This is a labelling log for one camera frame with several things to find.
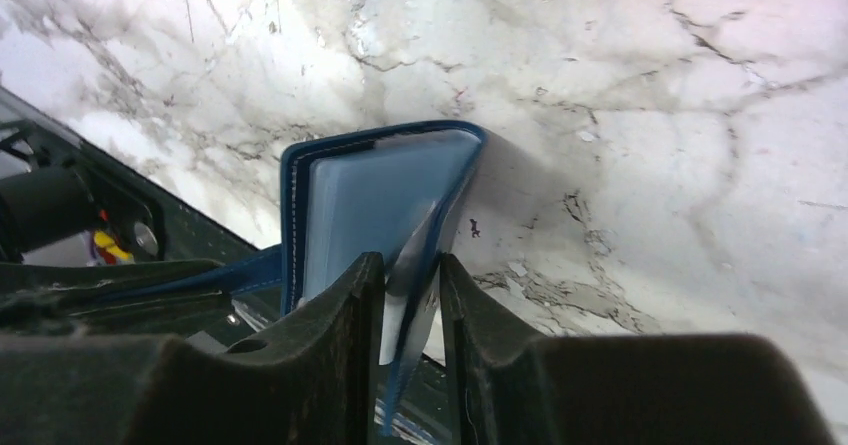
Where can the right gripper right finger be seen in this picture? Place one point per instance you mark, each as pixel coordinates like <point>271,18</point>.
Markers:
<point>508,383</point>

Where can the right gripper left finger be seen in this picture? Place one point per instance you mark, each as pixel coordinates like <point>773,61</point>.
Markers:
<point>99,356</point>

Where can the navy blue card holder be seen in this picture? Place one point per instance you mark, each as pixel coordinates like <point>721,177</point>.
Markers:
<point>395,191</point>

